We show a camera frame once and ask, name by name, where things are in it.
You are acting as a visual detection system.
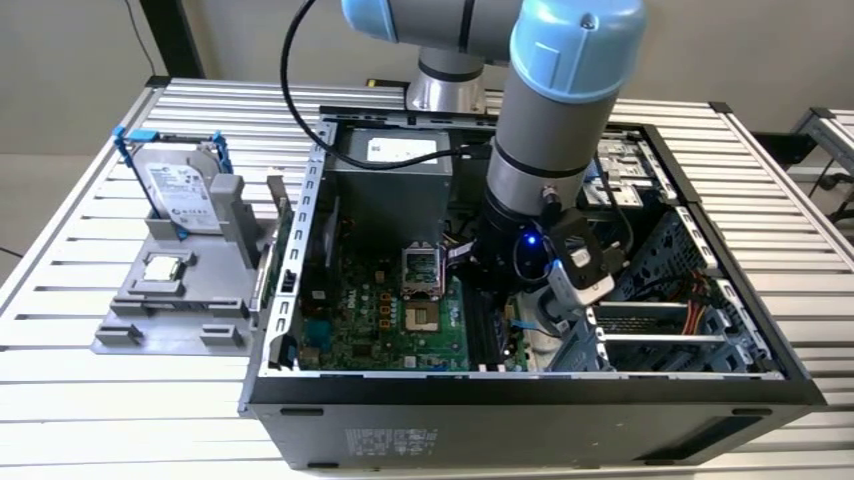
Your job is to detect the dark green RAM stick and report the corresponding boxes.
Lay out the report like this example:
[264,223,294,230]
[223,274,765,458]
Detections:
[489,299,510,364]

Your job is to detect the CPU socket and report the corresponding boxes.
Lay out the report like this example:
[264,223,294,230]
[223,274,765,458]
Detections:
[402,298,443,332]

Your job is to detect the grey power supply unit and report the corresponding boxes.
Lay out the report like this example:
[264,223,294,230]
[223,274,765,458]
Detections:
[331,127,455,254]

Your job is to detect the green motherboard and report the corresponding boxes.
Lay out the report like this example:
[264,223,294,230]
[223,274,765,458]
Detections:
[296,247,535,374]

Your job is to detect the silver disk bay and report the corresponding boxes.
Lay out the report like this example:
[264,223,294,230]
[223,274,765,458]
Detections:
[550,299,773,374]

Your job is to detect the green graphics card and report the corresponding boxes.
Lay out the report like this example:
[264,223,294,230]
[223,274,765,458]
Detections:
[252,168,296,314]

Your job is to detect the black open PC case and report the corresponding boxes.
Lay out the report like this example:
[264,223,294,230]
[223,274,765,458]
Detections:
[238,103,829,471]

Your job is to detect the grey parts rack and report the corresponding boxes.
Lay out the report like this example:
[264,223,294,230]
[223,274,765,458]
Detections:
[90,174,279,357]

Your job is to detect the hard disk in blue carrier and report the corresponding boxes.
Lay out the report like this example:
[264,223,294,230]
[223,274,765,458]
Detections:
[110,127,232,241]

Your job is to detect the silver CPU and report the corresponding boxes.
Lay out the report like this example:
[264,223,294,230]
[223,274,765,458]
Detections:
[143,257,186,284]

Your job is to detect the aluminium side table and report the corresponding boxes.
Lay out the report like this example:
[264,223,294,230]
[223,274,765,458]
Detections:
[753,106,854,174]

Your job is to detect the yellow white power wire bundle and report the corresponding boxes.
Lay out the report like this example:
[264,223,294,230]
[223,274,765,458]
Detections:
[442,227,481,262]

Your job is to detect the thin wire locking lever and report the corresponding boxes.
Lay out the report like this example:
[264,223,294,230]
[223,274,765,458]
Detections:
[434,242,449,299]

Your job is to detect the metal socket cover frame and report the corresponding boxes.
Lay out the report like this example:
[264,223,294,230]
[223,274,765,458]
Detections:
[398,241,447,299]

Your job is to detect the black camera cable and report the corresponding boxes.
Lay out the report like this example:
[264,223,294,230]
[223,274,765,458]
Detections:
[591,163,634,274]

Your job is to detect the orange red yellow wire bundle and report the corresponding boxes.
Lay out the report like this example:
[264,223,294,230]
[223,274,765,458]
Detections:
[679,269,721,342]

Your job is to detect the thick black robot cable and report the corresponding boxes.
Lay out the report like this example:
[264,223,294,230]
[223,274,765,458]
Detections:
[278,0,499,167]

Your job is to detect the black hanging cables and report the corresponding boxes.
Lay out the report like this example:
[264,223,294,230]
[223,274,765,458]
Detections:
[810,164,854,224]

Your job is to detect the black stand post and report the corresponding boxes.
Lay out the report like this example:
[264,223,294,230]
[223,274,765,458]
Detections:
[136,0,206,81]

